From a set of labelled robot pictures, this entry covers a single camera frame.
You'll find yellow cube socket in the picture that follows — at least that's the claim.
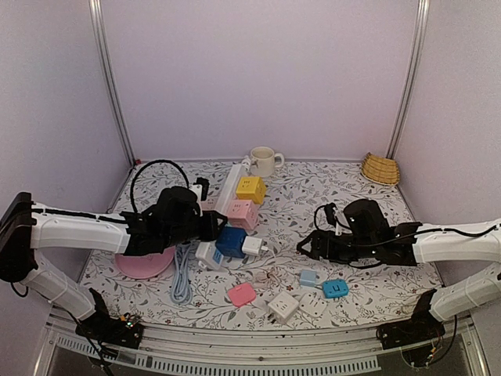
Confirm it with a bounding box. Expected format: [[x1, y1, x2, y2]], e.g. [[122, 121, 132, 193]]
[[236, 176, 266, 205]]

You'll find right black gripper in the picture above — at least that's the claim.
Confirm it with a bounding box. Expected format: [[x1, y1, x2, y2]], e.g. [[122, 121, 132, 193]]
[[297, 230, 378, 266]]

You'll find small white charger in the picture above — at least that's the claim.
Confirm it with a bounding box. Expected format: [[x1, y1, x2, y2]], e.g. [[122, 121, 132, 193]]
[[241, 236, 269, 256]]

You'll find white plug adapter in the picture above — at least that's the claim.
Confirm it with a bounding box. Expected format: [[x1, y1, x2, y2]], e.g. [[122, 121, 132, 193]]
[[298, 292, 327, 318]]

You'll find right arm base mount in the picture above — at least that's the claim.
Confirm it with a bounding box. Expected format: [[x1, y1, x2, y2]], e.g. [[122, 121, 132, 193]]
[[376, 289, 445, 368]]

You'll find white cube socket adapter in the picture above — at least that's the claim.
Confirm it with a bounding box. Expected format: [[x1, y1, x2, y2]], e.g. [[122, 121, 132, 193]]
[[267, 291, 299, 324]]

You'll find pink square plug adapter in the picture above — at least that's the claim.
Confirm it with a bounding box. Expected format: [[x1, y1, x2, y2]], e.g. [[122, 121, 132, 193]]
[[228, 283, 257, 308]]

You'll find cream ceramic mug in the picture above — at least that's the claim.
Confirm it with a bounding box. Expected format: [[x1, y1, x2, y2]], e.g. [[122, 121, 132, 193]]
[[250, 146, 285, 178]]

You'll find pink cube socket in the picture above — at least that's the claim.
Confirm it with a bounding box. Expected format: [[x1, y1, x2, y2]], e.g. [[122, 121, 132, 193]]
[[226, 200, 258, 230]]

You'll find blue square plug adapter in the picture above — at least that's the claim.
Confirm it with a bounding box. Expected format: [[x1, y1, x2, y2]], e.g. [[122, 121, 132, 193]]
[[322, 279, 349, 299]]

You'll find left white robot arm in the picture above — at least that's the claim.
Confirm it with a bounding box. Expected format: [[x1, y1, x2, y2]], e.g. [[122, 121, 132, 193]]
[[1, 186, 228, 340]]

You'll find pink round plate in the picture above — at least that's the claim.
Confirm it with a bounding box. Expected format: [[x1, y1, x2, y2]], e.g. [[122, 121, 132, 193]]
[[114, 247, 175, 280]]

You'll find thin pink charging cable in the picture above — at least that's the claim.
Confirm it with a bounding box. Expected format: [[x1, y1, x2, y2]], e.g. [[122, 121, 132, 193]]
[[252, 250, 289, 287]]

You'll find long white power strip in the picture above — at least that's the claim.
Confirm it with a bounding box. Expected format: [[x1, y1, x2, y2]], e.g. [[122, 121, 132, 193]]
[[214, 156, 251, 215]]

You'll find small light blue adapter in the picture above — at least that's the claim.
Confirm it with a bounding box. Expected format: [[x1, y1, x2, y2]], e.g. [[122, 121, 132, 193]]
[[299, 269, 317, 287]]

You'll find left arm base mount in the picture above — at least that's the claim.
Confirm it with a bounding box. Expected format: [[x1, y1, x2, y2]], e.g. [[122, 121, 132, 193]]
[[75, 288, 144, 349]]

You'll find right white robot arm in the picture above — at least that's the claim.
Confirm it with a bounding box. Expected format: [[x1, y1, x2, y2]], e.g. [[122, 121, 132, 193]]
[[297, 199, 500, 342]]

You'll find floral tablecloth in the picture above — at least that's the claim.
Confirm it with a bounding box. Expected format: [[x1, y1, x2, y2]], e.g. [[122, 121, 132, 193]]
[[81, 161, 441, 331]]

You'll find blue cube socket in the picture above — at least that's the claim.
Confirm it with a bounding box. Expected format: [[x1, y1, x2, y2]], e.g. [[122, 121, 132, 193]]
[[215, 226, 247, 259]]

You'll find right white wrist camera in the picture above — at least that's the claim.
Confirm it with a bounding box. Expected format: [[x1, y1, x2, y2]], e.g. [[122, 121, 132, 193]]
[[324, 203, 341, 236]]

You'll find yellow woven basket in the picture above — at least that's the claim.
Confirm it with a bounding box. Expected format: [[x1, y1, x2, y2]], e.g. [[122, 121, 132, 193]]
[[361, 153, 400, 186]]

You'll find light blue coiled cable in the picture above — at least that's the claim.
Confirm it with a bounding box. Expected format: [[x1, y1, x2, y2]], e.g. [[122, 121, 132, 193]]
[[170, 241, 196, 306]]

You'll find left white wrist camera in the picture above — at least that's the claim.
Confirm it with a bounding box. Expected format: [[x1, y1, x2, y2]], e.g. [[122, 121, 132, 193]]
[[190, 177, 210, 204]]

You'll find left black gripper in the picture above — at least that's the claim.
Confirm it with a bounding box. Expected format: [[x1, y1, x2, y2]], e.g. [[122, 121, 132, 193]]
[[163, 208, 227, 248]]

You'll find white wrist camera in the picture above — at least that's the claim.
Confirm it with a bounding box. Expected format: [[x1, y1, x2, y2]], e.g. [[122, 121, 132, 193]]
[[190, 177, 210, 204], [324, 203, 341, 236]]

